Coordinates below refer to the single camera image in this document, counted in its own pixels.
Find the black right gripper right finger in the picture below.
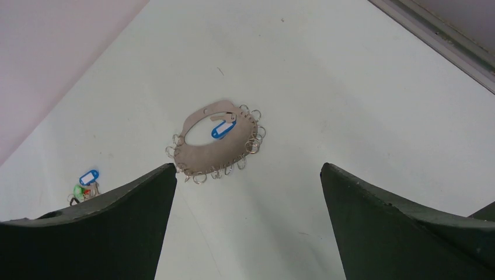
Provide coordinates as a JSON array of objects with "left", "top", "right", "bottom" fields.
[{"left": 320, "top": 163, "right": 494, "bottom": 279}]

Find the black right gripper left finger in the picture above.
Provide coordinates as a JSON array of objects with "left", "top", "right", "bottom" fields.
[{"left": 1, "top": 163, "right": 177, "bottom": 279}]

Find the green key tag in pile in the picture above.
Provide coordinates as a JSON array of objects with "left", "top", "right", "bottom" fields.
[{"left": 73, "top": 184, "right": 86, "bottom": 202}]

